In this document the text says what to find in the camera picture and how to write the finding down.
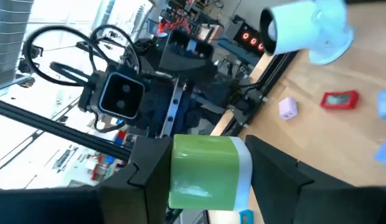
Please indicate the pink charger cube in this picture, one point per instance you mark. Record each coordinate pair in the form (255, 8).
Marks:
(288, 109)

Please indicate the black aluminium table frame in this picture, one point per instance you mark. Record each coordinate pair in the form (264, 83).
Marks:
(274, 74)

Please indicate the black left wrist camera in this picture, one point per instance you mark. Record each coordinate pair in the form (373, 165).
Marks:
(118, 95)

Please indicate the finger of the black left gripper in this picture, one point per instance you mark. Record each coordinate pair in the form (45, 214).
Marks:
(186, 62)

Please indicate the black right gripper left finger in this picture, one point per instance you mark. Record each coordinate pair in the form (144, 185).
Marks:
(149, 193)

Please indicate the green charger cube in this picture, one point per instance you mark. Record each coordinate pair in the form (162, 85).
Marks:
(205, 171)

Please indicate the black box with red lights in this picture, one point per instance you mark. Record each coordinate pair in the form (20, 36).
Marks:
(252, 40)

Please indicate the black gantry strut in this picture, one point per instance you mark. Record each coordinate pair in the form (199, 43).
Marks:
(56, 127)

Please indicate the silver ventilation duct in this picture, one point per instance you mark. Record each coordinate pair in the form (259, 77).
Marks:
(9, 37)

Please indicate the red digital timer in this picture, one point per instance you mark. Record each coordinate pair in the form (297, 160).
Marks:
(339, 100)

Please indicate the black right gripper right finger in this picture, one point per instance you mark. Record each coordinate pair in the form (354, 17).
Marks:
(283, 193)

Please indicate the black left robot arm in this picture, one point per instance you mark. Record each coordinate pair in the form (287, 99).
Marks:
(208, 93)

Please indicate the blue digital timer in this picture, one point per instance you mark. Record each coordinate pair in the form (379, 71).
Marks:
(246, 217)

